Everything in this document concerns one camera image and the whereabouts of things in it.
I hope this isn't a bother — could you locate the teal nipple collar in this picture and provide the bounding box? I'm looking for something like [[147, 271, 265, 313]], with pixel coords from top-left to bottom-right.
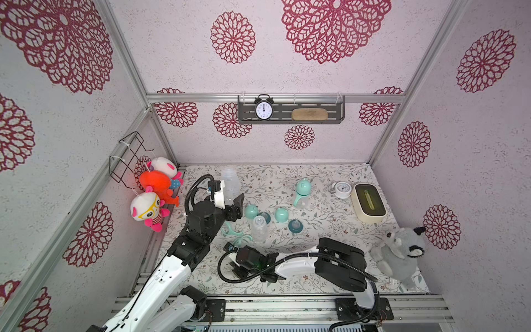
[[288, 219, 304, 234], [259, 212, 271, 224]]

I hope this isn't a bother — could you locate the mint bottle cap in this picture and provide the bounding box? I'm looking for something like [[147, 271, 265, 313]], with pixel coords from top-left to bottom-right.
[[295, 178, 312, 196], [244, 204, 259, 220], [275, 207, 289, 224]]

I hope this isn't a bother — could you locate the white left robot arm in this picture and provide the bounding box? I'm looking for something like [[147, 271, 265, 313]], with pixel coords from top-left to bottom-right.
[[88, 194, 244, 331]]

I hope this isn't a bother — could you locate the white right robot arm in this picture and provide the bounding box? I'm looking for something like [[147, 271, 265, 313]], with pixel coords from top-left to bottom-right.
[[217, 237, 380, 309]]

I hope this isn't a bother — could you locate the orange plush toy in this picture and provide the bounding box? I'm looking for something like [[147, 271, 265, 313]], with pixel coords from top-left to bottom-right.
[[139, 170, 179, 206]]

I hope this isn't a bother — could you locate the white plush red striped outfit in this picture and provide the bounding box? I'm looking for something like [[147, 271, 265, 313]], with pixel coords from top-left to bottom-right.
[[130, 187, 170, 232]]

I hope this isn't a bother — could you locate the white plush blue polka-dot outfit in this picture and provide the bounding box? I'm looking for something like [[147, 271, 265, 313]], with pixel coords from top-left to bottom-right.
[[147, 157, 183, 190]]

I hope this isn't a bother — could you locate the black alarm clock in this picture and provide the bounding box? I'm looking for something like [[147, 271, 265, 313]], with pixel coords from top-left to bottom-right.
[[254, 94, 275, 120]]

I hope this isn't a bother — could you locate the white small alarm clock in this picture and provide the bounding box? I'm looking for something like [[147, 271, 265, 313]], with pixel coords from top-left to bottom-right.
[[329, 181, 352, 199]]

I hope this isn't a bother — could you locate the wooden brush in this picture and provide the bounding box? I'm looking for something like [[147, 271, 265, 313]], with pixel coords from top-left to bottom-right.
[[291, 108, 329, 122]]

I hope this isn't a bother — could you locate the cream box dark lid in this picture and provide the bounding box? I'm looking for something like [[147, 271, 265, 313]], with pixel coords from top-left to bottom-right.
[[351, 183, 387, 224]]

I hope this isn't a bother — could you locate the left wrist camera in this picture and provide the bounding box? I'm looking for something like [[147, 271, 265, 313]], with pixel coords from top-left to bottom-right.
[[207, 180, 225, 210]]

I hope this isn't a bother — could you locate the black wire basket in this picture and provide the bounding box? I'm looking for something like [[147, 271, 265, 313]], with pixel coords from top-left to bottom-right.
[[108, 131, 153, 190]]

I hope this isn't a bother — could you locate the grey wall shelf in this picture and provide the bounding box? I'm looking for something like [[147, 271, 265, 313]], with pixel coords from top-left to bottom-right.
[[236, 94, 345, 125]]

